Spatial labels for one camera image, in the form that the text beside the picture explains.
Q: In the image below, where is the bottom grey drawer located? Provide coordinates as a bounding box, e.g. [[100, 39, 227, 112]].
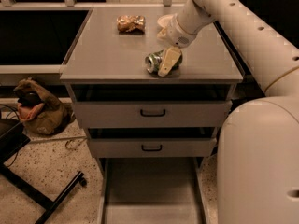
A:
[[97, 158, 206, 224]]

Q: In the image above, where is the black chair base left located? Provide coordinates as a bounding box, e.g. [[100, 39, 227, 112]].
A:
[[0, 119, 88, 224]]

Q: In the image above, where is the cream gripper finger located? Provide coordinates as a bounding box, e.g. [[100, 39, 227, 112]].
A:
[[158, 46, 182, 77], [157, 28, 167, 40]]

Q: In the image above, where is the brown cloth bag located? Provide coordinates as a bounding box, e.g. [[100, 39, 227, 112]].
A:
[[13, 78, 71, 135]]

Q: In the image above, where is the middle grey drawer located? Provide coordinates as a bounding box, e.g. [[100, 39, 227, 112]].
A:
[[86, 127, 217, 158]]

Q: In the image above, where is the crumpled gold foil bag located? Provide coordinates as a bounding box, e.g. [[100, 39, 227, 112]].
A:
[[117, 15, 146, 33]]

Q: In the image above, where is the white bowl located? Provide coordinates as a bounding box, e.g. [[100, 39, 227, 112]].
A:
[[157, 14, 173, 28]]

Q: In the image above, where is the grey drawer cabinet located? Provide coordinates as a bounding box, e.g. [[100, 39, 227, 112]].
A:
[[60, 6, 244, 173]]

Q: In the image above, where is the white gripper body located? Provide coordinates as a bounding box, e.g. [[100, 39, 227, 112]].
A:
[[165, 14, 196, 48]]

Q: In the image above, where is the top grey drawer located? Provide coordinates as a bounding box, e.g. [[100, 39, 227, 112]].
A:
[[69, 84, 232, 128]]

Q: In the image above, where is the grey drawer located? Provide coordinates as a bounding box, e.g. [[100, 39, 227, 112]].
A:
[[69, 84, 232, 128], [97, 158, 206, 224], [86, 127, 217, 158]]

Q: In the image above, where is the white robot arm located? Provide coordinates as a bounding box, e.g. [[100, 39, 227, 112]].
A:
[[162, 0, 299, 224]]

